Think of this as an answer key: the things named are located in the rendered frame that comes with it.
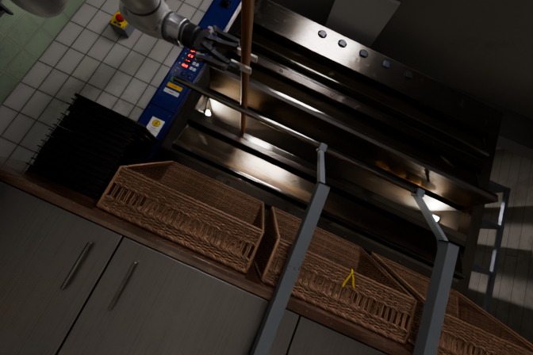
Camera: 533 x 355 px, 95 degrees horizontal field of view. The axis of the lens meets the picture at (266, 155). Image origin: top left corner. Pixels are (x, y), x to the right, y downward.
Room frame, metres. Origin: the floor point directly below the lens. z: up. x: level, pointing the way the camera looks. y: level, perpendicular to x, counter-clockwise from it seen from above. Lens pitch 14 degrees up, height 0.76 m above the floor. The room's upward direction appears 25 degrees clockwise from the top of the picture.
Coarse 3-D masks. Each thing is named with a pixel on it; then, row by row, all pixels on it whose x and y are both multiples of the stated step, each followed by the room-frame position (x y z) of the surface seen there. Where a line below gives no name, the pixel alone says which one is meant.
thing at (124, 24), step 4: (116, 12) 1.28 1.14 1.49; (112, 20) 1.28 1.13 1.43; (116, 20) 1.28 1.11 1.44; (124, 20) 1.28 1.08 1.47; (112, 24) 1.28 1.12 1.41; (116, 24) 1.28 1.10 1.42; (120, 24) 1.28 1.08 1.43; (124, 24) 1.28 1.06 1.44; (128, 24) 1.29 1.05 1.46; (116, 28) 1.30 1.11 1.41; (120, 28) 1.29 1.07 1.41; (124, 28) 1.28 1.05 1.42; (128, 28) 1.31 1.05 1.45; (132, 28) 1.33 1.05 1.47; (120, 32) 1.34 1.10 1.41; (124, 32) 1.32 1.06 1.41; (128, 32) 1.33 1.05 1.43; (128, 36) 1.35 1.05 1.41
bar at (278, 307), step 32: (288, 128) 1.01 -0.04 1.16; (320, 160) 0.93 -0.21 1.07; (352, 160) 1.01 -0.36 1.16; (320, 192) 0.78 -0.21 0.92; (416, 192) 1.02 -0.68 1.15; (288, 256) 0.82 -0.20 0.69; (448, 256) 0.80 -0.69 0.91; (288, 288) 0.78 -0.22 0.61; (448, 288) 0.80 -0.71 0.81; (256, 352) 0.78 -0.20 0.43; (416, 352) 0.82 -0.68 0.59
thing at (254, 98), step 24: (216, 72) 1.24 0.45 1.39; (264, 96) 1.26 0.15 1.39; (288, 120) 1.39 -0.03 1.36; (312, 120) 1.29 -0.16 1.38; (336, 144) 1.40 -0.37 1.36; (360, 144) 1.30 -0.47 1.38; (384, 168) 1.43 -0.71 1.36; (408, 168) 1.32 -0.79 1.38; (432, 168) 1.25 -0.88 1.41; (432, 192) 1.45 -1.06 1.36; (456, 192) 1.34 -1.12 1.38; (480, 192) 1.26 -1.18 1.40
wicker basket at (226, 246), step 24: (120, 168) 0.87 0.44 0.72; (144, 168) 1.06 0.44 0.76; (168, 168) 1.32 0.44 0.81; (120, 192) 0.88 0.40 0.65; (144, 192) 0.88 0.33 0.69; (168, 192) 0.88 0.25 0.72; (192, 192) 1.31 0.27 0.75; (216, 192) 1.33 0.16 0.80; (240, 192) 1.34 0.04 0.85; (120, 216) 0.88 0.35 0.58; (144, 216) 0.88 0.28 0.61; (168, 216) 0.88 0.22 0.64; (192, 216) 0.88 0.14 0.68; (216, 216) 0.88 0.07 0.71; (240, 216) 1.32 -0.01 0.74; (264, 216) 1.07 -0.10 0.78; (192, 240) 0.88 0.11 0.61; (216, 240) 1.25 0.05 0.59; (240, 240) 0.89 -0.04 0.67; (240, 264) 0.89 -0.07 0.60
